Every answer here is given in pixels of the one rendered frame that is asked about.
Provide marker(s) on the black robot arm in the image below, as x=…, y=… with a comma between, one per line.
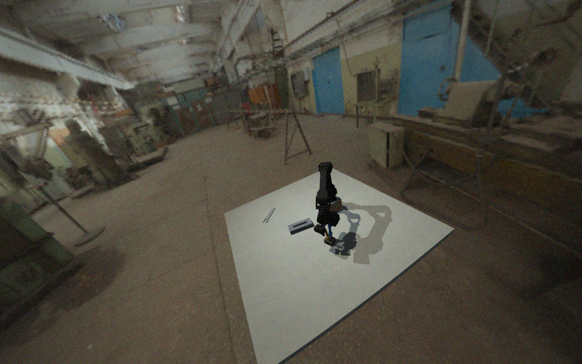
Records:
x=326, y=195

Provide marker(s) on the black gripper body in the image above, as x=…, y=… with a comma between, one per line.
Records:
x=321, y=228

